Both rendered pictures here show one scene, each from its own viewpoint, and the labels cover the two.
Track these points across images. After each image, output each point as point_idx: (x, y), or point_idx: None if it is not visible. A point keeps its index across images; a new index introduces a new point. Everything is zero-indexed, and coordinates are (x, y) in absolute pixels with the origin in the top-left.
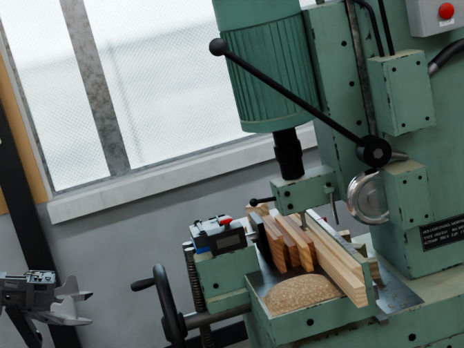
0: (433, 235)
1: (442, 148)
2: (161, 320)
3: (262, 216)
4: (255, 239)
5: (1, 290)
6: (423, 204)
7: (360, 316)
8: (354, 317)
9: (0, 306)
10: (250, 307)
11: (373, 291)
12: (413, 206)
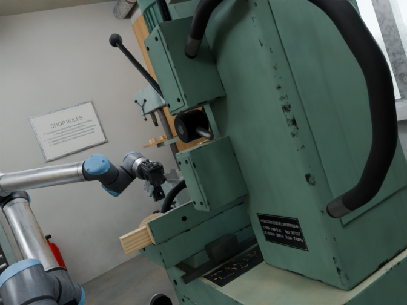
0: (269, 228)
1: (252, 131)
2: None
3: None
4: None
5: (140, 167)
6: (197, 190)
7: (159, 263)
8: (157, 261)
9: (142, 175)
10: None
11: (157, 248)
12: (192, 189)
